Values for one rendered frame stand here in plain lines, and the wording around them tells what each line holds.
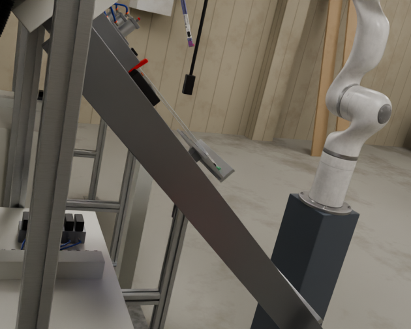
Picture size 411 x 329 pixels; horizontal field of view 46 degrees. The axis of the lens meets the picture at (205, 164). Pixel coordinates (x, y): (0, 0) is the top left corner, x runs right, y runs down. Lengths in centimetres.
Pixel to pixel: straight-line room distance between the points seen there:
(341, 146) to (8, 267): 107
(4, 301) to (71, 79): 60
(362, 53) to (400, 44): 547
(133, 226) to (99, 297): 75
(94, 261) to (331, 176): 88
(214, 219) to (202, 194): 5
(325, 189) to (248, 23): 383
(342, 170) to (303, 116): 451
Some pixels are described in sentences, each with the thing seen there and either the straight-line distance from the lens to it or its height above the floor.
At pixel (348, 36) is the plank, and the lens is 573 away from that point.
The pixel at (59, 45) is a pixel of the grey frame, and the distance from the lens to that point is 57.
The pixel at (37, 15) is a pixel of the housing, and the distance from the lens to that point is 80.
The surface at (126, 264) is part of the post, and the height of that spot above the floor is 29.
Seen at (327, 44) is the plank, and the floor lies 121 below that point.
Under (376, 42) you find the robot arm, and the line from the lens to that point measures 161.
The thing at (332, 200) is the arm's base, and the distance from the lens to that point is 170.
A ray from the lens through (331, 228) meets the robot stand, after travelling 170.
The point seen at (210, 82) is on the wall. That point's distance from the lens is 522.
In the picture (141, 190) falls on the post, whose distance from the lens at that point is 175.
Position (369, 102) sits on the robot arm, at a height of 109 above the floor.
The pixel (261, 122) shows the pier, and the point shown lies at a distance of 554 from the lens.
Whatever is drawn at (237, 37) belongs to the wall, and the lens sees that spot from 529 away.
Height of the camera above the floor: 124
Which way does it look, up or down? 17 degrees down
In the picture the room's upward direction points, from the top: 13 degrees clockwise
